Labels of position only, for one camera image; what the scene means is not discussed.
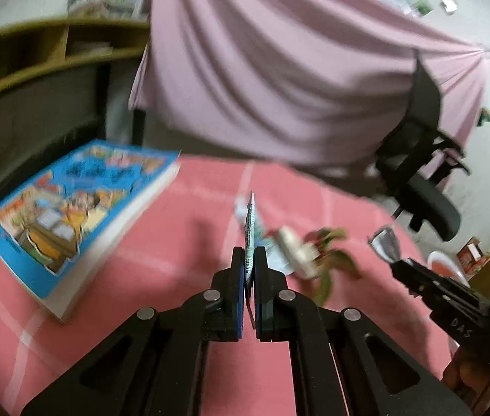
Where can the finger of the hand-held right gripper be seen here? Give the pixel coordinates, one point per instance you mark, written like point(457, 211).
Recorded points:
point(427, 299)
point(427, 279)

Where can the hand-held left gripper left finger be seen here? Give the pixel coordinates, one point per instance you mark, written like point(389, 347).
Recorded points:
point(238, 307)

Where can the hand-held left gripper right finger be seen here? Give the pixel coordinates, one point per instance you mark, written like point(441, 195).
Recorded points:
point(260, 312)

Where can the orange plastic bucket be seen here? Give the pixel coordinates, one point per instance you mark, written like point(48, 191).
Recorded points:
point(444, 264)

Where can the clear white plastic wrapper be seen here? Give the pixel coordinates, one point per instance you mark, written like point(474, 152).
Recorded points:
point(276, 262)

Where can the silver white wrapper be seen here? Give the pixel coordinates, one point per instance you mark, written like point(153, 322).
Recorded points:
point(386, 242)

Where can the white sachet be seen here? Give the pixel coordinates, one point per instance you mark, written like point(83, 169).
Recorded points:
point(295, 253)

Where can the person's right hand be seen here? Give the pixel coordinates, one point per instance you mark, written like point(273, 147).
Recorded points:
point(466, 372)

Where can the red cardboard box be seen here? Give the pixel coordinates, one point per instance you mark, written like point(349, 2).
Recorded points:
point(472, 253)

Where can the pink checkered tablecloth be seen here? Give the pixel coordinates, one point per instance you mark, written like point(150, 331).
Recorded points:
point(162, 312)

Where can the black office chair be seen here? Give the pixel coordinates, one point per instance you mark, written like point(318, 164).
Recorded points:
point(422, 169)

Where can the green cap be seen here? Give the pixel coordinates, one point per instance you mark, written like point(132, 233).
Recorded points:
point(484, 117)

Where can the blue illustrated book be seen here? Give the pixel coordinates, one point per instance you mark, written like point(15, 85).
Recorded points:
point(80, 221)

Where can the hanging pink sheet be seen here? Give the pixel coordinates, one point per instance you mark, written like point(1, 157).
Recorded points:
point(292, 73)

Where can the green photo print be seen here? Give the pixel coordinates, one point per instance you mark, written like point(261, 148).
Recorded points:
point(422, 7)

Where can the wooden desk with shelf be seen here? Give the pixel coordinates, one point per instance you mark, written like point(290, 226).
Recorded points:
point(32, 69)

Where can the stack of books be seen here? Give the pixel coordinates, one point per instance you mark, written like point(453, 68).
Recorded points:
point(97, 6)

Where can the black white wall sticker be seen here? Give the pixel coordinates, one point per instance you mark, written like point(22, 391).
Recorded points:
point(448, 3)

